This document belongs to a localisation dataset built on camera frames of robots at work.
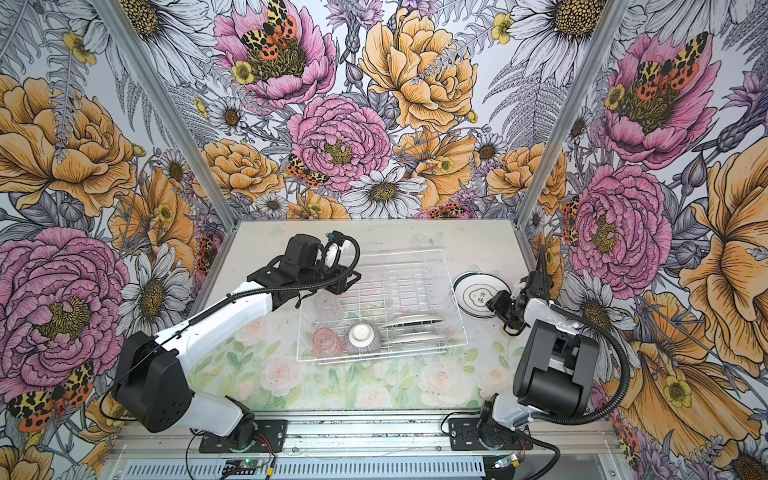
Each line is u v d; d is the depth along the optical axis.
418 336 0.78
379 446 0.74
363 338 0.83
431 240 1.16
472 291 0.99
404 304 0.98
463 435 0.74
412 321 0.78
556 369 0.47
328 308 0.85
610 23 0.73
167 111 0.88
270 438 0.74
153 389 0.41
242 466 0.71
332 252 0.74
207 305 0.99
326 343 0.85
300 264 0.64
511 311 0.79
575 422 0.44
